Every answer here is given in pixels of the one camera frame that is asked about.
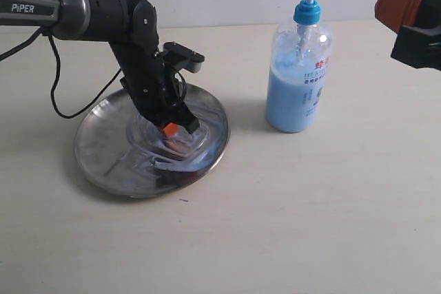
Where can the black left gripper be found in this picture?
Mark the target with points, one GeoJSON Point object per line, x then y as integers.
{"type": "Point", "coordinates": [153, 88]}

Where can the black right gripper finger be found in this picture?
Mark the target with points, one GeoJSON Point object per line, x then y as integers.
{"type": "Point", "coordinates": [418, 47]}

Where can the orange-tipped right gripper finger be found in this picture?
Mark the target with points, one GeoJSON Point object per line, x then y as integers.
{"type": "Point", "coordinates": [413, 13]}

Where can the blue liquid soap pump bottle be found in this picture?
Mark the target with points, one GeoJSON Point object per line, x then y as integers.
{"type": "Point", "coordinates": [300, 55]}

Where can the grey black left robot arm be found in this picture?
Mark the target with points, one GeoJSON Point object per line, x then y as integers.
{"type": "Point", "coordinates": [130, 28]}

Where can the smeared light blue paste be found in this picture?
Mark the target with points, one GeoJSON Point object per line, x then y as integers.
{"type": "Point", "coordinates": [154, 162]}

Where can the round stainless steel plate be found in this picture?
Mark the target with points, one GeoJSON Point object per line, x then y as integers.
{"type": "Point", "coordinates": [100, 140]}

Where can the black wrist camera on left gripper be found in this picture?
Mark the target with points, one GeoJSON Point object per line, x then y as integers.
{"type": "Point", "coordinates": [181, 57]}

